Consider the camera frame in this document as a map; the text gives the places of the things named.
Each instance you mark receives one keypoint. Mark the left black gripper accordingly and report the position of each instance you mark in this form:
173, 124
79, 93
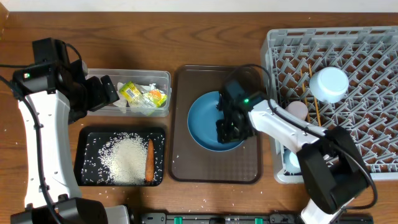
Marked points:
100, 99

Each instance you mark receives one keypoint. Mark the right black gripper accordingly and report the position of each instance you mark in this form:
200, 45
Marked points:
224, 136

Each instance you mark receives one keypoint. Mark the dark blue plate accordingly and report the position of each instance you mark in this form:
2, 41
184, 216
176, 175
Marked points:
201, 122

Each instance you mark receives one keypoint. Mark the green yellow snack wrapper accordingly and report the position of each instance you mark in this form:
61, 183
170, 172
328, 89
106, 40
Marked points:
143, 103

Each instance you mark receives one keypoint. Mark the pink plastic cup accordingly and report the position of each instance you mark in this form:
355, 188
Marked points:
298, 109

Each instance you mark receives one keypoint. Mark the light blue plastic cup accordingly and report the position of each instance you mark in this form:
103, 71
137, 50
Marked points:
291, 162

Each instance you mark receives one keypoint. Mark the orange carrot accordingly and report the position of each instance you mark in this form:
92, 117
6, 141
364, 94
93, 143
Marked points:
150, 162

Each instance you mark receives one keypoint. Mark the light blue bowl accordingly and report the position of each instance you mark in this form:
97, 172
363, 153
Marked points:
329, 85

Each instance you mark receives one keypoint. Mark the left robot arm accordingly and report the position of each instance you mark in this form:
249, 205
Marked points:
53, 93

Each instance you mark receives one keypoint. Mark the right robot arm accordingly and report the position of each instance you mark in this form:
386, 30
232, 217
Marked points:
332, 168

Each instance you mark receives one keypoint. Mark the clear plastic waste bin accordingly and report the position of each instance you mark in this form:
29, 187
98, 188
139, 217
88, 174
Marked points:
142, 77

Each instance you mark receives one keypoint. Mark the grey dishwasher rack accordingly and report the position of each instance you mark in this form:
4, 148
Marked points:
368, 55

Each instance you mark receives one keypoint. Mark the brown plastic serving tray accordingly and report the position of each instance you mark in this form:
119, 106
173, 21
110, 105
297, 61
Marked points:
188, 161

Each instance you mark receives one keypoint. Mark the black plastic tray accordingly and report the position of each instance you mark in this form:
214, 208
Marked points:
90, 137

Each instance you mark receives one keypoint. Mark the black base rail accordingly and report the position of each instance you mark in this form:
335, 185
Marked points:
162, 218

